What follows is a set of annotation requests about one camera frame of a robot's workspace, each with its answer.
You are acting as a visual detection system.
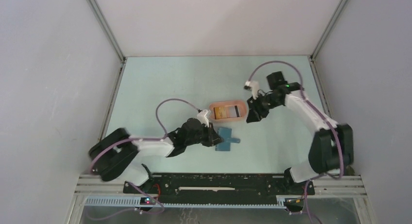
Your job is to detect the aluminium frame rail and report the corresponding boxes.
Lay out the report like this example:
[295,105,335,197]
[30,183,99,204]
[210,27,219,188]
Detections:
[74,174,368,199]

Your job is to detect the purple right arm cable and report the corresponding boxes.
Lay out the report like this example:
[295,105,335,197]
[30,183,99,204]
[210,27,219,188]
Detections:
[248,60,344,224]

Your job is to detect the blue-white cable duct strip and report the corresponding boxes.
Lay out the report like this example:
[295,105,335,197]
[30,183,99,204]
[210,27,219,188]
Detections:
[84,196,285,208]

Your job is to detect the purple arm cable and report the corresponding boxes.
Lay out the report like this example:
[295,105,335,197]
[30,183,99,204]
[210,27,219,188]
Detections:
[248,60,344,224]
[89,98,202,175]

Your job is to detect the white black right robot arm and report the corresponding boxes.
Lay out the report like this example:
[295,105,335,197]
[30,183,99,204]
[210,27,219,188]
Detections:
[244,71,354,194]

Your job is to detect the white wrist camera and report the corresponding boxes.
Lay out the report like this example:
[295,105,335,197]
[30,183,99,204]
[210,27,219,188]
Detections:
[243,80,260,100]
[196,109,211,127]

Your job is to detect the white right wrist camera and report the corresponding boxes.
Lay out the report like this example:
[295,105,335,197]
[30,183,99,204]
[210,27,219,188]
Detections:
[243,80,260,100]

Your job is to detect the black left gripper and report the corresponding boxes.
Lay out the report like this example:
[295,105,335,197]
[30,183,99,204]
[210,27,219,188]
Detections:
[185,122,223,147]

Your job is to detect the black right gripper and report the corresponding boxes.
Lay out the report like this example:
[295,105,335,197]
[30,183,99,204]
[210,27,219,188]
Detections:
[246,92,282,123]

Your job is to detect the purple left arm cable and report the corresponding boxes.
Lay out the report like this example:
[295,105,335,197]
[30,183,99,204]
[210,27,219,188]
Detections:
[89,98,202,175]

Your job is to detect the striped back credit card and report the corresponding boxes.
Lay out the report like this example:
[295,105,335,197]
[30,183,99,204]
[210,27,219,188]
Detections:
[226,105,240,119]

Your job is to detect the blue card holder wallet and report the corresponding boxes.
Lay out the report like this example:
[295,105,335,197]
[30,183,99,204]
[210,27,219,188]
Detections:
[215,127,241,152]

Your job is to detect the pink oval tray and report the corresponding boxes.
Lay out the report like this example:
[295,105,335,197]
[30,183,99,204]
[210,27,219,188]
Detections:
[208,100,248,123]

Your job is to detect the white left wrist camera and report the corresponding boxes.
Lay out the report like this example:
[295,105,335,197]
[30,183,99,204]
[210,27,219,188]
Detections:
[196,109,211,127]

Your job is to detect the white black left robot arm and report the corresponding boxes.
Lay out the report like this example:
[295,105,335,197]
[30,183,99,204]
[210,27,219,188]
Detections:
[88,118,224,193]

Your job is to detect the gold credit card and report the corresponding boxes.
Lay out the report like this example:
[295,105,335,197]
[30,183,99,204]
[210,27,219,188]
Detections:
[213,106,228,120]

